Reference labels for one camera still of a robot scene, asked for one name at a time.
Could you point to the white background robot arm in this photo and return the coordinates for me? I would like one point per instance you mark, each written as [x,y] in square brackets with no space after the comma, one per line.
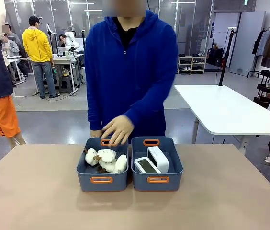
[72,43]

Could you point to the black tripod pole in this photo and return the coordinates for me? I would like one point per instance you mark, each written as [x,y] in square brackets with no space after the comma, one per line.
[226,60]

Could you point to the wooden shoe rack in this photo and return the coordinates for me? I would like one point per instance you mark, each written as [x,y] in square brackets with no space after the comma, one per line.
[192,64]

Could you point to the person's left forearm blue sleeve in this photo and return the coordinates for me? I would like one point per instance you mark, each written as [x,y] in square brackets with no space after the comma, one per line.
[147,107]

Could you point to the person's right hand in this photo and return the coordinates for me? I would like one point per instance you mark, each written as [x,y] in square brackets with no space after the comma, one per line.
[96,133]

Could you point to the man in yellow hoodie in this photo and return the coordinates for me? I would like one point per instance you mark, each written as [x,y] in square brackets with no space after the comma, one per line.
[38,48]

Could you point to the white side table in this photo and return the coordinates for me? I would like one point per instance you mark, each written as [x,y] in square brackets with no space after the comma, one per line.
[230,107]

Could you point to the black trolley cart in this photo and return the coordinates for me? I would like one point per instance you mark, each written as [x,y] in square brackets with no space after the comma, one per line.
[266,91]

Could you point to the white plush sheep toy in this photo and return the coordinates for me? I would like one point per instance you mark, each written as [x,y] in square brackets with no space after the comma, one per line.
[121,164]
[107,158]
[90,157]

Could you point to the person in blue hoodie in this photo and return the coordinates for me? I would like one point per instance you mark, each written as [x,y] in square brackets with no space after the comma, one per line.
[130,72]

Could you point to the person's left hand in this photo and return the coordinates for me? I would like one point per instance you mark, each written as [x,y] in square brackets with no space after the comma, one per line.
[120,129]

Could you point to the person's right forearm blue sleeve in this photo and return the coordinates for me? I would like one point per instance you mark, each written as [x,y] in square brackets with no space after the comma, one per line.
[94,115]

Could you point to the seated person with black hair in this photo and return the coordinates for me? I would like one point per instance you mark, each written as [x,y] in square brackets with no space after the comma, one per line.
[63,40]

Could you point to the grey plastic stool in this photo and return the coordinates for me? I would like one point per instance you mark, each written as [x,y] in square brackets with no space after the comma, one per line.
[66,84]

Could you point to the white digital clock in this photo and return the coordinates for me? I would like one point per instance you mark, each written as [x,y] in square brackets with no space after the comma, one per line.
[157,157]
[147,165]

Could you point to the white background desk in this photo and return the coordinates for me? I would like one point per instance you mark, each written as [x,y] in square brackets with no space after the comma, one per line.
[63,60]

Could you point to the black bags pile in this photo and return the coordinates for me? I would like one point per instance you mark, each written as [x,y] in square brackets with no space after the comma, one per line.
[215,57]

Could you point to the seated person in grey top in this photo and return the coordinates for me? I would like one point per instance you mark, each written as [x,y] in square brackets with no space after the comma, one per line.
[11,48]

